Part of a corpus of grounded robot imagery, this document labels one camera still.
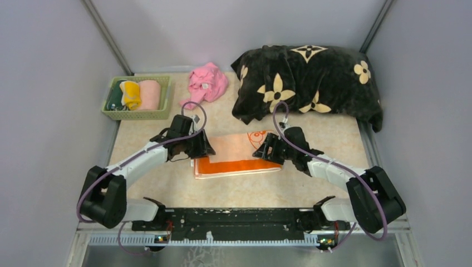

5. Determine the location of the green plastic basket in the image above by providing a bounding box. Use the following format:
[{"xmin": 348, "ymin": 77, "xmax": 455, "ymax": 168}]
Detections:
[{"xmin": 101, "ymin": 75, "xmax": 173, "ymax": 121}]

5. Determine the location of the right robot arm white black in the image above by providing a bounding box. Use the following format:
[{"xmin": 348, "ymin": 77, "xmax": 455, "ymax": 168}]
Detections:
[{"xmin": 253, "ymin": 127, "xmax": 406, "ymax": 234}]

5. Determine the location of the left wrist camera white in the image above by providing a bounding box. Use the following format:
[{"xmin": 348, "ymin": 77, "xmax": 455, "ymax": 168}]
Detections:
[{"xmin": 191, "ymin": 115, "xmax": 200, "ymax": 127}]

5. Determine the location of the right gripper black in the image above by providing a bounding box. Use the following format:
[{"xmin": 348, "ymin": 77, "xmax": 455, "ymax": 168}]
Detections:
[{"xmin": 253, "ymin": 132, "xmax": 296, "ymax": 165}]

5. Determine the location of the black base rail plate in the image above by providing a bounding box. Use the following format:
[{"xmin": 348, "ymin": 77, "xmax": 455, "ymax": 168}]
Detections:
[{"xmin": 131, "ymin": 208, "xmax": 351, "ymax": 244}]

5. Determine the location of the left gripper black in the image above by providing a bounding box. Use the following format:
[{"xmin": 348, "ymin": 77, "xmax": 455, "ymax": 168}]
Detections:
[{"xmin": 180, "ymin": 128, "xmax": 216, "ymax": 159}]

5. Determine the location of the rolled peach towel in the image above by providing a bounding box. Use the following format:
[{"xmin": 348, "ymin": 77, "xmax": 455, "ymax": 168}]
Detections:
[{"xmin": 137, "ymin": 80, "xmax": 161, "ymax": 111}]

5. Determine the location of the grey yellow duck towel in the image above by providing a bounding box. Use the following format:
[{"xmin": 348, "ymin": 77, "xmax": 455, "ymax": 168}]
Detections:
[{"xmin": 119, "ymin": 81, "xmax": 141, "ymax": 111}]

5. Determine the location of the pink towel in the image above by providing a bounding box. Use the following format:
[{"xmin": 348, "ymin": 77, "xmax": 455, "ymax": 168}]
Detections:
[{"xmin": 179, "ymin": 62, "xmax": 229, "ymax": 110}]

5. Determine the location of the rolled dark green towel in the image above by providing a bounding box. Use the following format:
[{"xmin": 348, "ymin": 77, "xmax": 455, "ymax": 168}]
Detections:
[{"xmin": 105, "ymin": 80, "xmax": 127, "ymax": 111}]

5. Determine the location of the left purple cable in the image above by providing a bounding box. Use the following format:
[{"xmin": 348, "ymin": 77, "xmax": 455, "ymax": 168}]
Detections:
[{"xmin": 76, "ymin": 101, "xmax": 208, "ymax": 256}]

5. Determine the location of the orange peach towel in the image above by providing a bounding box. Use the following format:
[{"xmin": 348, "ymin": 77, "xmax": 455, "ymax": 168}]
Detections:
[{"xmin": 193, "ymin": 130, "xmax": 282, "ymax": 179}]

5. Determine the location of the black floral pillow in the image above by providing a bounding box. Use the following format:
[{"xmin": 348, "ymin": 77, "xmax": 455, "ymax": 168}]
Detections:
[{"xmin": 231, "ymin": 45, "xmax": 384, "ymax": 132}]

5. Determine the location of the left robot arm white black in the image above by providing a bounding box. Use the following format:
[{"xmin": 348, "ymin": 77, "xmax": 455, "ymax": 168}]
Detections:
[{"xmin": 76, "ymin": 115, "xmax": 215, "ymax": 230}]

